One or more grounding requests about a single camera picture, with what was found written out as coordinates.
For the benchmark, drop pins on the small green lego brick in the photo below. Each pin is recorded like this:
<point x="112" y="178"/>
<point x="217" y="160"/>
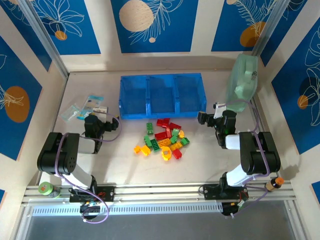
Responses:
<point x="185" y="141"/>
<point x="175" y="132"/>
<point x="174" y="140"/>
<point x="147" y="140"/>

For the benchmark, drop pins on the yellow curved lego brick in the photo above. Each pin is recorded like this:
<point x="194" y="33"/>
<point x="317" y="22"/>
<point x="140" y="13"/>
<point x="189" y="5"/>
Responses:
<point x="181" y="134"/>

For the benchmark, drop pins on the small orange-yellow lego brick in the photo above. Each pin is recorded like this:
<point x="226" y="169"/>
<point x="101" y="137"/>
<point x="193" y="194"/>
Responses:
<point x="137" y="149"/>

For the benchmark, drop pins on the red eight-stud lego brick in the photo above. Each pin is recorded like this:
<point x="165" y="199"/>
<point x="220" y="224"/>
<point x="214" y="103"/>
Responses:
<point x="160" y="136"/>
<point x="175" y="126"/>

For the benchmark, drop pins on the green eight-stud lego brick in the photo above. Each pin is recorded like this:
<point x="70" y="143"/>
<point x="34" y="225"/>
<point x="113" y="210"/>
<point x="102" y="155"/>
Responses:
<point x="150" y="128"/>
<point x="154" y="144"/>

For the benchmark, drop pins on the small red lego brick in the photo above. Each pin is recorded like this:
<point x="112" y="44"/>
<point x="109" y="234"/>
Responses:
<point x="160" y="122"/>
<point x="177" y="153"/>
<point x="168" y="132"/>

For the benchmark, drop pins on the red sloped lego brick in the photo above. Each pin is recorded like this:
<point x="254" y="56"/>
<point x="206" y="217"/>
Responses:
<point x="166" y="121"/>

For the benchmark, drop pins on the yellow eight-stud lego plate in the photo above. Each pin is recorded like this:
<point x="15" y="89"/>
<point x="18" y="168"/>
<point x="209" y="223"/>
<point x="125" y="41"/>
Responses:
<point x="164" y="142"/>

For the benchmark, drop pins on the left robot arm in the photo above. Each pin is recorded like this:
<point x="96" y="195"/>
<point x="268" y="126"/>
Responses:
<point x="58" y="155"/>

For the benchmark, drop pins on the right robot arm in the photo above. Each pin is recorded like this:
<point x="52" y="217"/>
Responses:
<point x="260" y="155"/>

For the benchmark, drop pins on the blue and white packet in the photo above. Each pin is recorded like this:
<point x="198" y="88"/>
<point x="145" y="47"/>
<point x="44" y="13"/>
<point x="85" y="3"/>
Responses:
<point x="91" y="103"/>

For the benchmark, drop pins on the clear plastic bag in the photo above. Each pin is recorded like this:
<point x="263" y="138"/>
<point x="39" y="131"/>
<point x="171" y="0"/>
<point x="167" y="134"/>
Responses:
<point x="71" y="113"/>

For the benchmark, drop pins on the blue three-compartment plastic bin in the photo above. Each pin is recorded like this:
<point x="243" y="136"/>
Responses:
<point x="135" y="95"/>

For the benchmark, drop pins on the green tape dispenser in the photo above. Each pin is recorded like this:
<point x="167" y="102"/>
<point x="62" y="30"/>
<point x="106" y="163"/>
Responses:
<point x="240" y="75"/>

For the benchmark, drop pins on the brown bottle with orange cap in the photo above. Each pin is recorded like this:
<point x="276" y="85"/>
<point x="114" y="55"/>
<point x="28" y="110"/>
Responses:
<point x="272" y="185"/>

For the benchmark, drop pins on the green tape roll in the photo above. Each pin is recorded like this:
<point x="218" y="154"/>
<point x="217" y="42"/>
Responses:
<point x="47" y="188"/>

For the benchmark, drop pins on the grey metal panel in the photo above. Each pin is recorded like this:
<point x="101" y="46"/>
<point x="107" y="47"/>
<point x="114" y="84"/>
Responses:
<point x="160" y="227"/>

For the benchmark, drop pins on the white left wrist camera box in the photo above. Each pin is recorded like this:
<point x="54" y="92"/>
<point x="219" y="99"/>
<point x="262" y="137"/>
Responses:
<point x="100" y="109"/>

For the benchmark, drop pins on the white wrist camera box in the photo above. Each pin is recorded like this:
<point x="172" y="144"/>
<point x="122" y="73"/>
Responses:
<point x="100" y="109"/>
<point x="219" y="111"/>

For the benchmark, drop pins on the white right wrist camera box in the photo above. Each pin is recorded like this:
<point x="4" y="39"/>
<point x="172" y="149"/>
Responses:
<point x="219" y="111"/>

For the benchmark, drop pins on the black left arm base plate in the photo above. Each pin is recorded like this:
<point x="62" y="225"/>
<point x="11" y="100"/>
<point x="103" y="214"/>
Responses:
<point x="107" y="193"/>

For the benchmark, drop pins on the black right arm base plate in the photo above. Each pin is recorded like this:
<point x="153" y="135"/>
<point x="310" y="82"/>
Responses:
<point x="210" y="192"/>

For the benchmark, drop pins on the aluminium corner post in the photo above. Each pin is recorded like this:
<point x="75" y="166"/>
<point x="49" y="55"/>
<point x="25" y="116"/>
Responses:
<point x="267" y="27"/>
<point x="45" y="37"/>

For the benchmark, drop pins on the aluminium frame rail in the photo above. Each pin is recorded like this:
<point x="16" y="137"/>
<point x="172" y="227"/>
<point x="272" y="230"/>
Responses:
<point x="160" y="193"/>

